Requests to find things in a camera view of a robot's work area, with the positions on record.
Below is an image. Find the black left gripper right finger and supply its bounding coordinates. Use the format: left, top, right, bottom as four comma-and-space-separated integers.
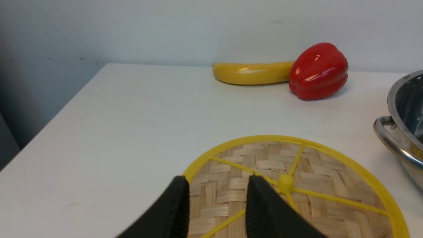
245, 175, 326, 238

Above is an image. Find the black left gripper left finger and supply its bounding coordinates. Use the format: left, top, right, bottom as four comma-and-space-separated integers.
118, 175, 189, 238

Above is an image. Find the yellow rimmed bamboo steamer lid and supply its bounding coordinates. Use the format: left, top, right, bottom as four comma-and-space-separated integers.
183, 135, 410, 238

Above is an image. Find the stainless steel pot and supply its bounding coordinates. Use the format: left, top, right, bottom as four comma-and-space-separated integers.
373, 70, 423, 188

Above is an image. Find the yellow banana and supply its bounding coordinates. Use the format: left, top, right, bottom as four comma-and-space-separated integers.
212, 61, 294, 86

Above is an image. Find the red bell pepper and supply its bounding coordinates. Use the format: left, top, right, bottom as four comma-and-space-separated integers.
288, 42, 349, 100

